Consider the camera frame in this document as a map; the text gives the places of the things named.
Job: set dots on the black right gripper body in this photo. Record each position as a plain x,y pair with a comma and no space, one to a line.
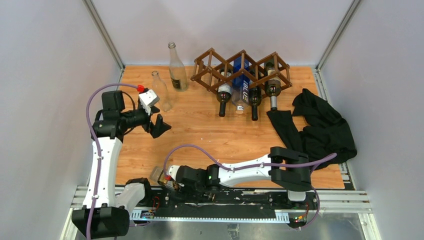
197,189

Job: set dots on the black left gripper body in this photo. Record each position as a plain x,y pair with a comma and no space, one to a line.
144,118

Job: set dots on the tall clear glass bottle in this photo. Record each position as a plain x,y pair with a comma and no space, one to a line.
161,90

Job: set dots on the clear whisky bottle black label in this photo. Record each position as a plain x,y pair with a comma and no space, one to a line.
157,175

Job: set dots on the clear bottle with dark label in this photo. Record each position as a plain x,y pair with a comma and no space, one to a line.
177,70

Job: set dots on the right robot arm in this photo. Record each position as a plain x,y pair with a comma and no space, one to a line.
284,167

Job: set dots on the dark wine bottle white label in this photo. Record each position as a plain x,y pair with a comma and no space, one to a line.
223,95

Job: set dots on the brown wooden wine rack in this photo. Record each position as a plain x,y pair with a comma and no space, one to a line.
211,70

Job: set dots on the blue square bottle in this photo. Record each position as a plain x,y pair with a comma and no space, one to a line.
240,87

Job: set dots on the dark wine bottle middle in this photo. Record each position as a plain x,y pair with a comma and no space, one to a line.
255,99

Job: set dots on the dark wine bottle silver neck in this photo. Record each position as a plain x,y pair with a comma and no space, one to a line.
272,86

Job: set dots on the black cloth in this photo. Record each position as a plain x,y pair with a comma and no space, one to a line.
314,128

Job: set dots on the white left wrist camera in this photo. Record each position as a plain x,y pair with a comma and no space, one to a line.
147,100

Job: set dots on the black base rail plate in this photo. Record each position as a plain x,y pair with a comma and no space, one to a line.
226,206

